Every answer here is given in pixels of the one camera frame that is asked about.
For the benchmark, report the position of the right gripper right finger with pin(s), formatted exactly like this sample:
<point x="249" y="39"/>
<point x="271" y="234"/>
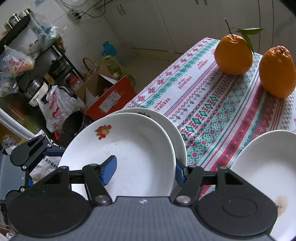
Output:
<point x="181" y="173"/>

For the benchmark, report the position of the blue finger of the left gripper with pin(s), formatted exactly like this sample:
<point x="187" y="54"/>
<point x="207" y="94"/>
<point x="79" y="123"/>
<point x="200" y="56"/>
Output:
<point x="54" y="152"/>

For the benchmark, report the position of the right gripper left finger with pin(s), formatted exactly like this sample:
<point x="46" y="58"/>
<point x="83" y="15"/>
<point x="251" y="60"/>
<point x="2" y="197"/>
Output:
<point x="108" y="168"/>

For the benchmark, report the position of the white plate with fruit print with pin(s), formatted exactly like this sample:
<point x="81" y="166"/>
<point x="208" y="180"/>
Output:
<point x="168" y="126"/>

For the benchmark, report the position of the white kitchen base cabinets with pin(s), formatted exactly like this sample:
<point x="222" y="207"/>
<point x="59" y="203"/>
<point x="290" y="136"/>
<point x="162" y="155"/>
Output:
<point x="175" y="26"/>

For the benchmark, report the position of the white red plastic bag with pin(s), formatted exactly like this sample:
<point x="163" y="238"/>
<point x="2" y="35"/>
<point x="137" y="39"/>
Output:
<point x="60" y="105"/>

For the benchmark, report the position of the patterned red green tablecloth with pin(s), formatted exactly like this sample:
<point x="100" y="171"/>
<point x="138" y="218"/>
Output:
<point x="217" y="114"/>

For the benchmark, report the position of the red cardboard box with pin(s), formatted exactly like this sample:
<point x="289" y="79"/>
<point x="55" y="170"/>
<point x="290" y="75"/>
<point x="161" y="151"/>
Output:
<point x="112" y="100"/>

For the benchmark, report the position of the brown open cardboard box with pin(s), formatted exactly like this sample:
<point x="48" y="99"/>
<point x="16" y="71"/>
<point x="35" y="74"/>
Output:
<point x="95" y="86"/>

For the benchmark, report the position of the black metal storage shelf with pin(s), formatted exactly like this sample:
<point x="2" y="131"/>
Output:
<point x="44" y="65"/>

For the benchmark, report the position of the blue plastic kettle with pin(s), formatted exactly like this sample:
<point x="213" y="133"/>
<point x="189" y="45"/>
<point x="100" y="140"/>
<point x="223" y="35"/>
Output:
<point x="108" y="49"/>

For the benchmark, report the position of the orange with green leaf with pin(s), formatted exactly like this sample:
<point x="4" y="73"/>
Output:
<point x="234" y="52"/>

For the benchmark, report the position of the bumpy orange without leaf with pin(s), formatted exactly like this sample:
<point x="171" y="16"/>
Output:
<point x="277" y="72"/>

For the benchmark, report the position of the white power strip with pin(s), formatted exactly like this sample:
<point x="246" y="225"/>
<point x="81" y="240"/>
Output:
<point x="74" y="14"/>

